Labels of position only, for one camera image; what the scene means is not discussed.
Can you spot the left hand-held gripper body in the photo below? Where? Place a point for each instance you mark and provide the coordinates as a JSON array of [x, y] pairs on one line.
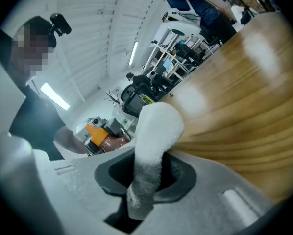
[[111, 127]]

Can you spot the white storage shelf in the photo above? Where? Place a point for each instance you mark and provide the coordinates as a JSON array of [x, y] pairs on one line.
[[171, 62]]

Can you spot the white cloth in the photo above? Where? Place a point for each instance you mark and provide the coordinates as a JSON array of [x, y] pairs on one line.
[[156, 131]]

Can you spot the person's head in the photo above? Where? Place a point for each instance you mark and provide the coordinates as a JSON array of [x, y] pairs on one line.
[[31, 53]]

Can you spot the ceiling light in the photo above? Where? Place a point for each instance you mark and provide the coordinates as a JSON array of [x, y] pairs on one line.
[[133, 53], [54, 95]]

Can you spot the person's left forearm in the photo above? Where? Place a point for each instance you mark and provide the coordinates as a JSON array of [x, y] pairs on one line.
[[69, 141]]

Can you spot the black head camera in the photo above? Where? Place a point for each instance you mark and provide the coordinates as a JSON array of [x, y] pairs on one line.
[[59, 24]]

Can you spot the brown bottle with orange cap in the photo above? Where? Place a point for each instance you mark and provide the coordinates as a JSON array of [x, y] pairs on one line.
[[100, 137]]

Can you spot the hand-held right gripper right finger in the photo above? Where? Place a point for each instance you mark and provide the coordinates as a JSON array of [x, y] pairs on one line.
[[210, 204]]

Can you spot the yellow bottle with black cap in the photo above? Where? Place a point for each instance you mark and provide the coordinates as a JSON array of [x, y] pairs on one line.
[[147, 99]]

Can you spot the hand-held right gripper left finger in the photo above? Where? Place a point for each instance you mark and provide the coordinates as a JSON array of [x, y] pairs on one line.
[[63, 192]]

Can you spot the large black office chair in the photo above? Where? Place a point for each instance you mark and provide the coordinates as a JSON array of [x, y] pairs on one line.
[[136, 100]]

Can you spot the person's black clothing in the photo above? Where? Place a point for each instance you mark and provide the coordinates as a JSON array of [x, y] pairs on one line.
[[36, 121]]

